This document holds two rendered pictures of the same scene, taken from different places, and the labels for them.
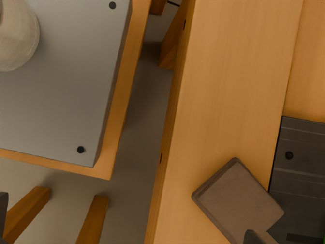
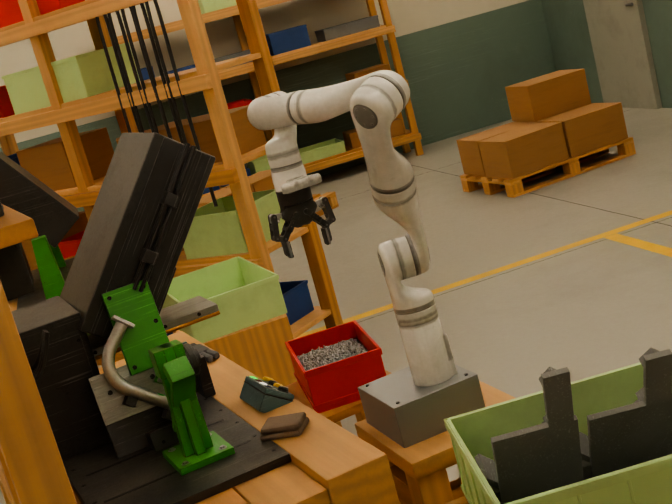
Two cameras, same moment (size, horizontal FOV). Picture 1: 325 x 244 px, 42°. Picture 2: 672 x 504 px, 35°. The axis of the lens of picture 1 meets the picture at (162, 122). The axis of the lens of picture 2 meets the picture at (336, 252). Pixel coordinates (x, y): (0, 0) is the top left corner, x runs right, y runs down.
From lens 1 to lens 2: 2.29 m
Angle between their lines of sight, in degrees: 77
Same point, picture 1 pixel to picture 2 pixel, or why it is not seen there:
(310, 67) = (290, 477)
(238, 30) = (339, 451)
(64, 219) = not seen: outside the picture
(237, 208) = (284, 418)
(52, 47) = (408, 387)
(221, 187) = (297, 417)
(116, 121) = (371, 431)
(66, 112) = (383, 385)
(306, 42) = (301, 479)
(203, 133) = (322, 431)
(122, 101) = (375, 435)
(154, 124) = not seen: outside the picture
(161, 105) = not seen: outside the picture
